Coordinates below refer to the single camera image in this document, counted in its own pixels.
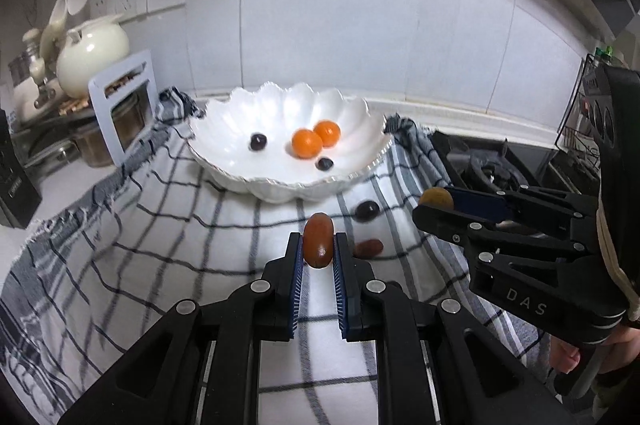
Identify tan longan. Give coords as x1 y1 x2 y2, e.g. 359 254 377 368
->
419 186 455 208

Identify glass jar brown contents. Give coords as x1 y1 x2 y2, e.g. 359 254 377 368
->
70 92 151 168

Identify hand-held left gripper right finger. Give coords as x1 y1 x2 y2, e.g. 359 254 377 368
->
332 232 576 425

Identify person's right hand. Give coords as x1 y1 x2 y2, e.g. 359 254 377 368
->
548 325 640 425

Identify black glass gas stove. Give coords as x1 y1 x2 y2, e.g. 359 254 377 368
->
430 130 603 206

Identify black knife block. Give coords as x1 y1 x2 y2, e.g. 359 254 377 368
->
0 108 42 228

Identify grey white checked cloth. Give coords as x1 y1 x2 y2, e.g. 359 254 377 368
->
0 86 556 425

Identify white ceramic pot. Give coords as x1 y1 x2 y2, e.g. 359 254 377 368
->
10 60 66 116

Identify cream ceramic teapot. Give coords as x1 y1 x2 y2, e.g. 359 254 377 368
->
56 14 132 100

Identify red brown jujube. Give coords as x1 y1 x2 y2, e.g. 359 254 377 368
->
354 238 385 258
303 213 334 269

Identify orange tangerine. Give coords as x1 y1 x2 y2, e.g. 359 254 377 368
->
291 130 323 159
313 120 342 148

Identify black wire spice rack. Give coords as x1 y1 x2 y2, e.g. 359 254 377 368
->
555 52 608 166

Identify group of seasoning bottles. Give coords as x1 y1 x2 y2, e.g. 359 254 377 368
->
582 45 631 116

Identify steel pot with lid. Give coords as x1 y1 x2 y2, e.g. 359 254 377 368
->
7 28 46 86

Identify steel corner shelf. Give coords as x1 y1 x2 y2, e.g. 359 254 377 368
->
10 95 101 166

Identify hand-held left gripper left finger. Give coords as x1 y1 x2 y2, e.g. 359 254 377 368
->
57 232 306 425

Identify white scalloped bowl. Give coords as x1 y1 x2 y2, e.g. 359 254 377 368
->
189 81 396 205

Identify white plastic stand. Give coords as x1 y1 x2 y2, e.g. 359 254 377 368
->
88 49 160 167

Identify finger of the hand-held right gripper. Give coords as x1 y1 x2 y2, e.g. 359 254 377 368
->
444 186 601 236
412 204 601 276

